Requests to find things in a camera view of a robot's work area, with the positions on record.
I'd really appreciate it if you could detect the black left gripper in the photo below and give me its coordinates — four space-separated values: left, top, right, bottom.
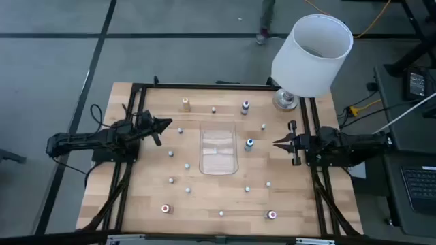
138 109 173 147

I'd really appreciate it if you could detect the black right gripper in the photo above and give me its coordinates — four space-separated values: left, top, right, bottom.
272 120 309 167

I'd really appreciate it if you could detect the clear plastic bin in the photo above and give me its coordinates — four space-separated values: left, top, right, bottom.
198 121 239 176

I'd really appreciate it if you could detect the yellow plug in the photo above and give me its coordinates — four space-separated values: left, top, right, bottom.
347 100 382 118

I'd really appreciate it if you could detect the silver table lamp white shade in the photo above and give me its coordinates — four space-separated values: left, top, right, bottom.
270 13 354 112

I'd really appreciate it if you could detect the black side desk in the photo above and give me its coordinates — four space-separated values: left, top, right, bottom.
373 64 436 235

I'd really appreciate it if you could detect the person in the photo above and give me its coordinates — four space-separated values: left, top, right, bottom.
255 0 277 46

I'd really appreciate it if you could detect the black laptop keyboard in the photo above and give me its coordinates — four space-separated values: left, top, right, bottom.
400 165 436 216

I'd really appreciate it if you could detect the black device with screen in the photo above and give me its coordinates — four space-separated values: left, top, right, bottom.
405 67 432 101

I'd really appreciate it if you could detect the grey chair leg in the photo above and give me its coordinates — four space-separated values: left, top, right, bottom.
0 148 27 165

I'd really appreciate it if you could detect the black metal stand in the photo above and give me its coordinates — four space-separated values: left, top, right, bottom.
384 0 436 78

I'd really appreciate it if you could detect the black cable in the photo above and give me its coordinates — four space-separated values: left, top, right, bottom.
50 157 99 190
335 88 379 132
89 103 104 130

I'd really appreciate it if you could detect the silver metal bracket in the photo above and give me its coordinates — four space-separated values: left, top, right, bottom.
296 238 337 245
107 234 146 245

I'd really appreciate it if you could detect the white cable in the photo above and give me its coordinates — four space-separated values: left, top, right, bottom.
373 91 436 134

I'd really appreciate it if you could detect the yellow power cable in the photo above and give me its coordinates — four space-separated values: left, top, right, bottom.
304 0 392 39

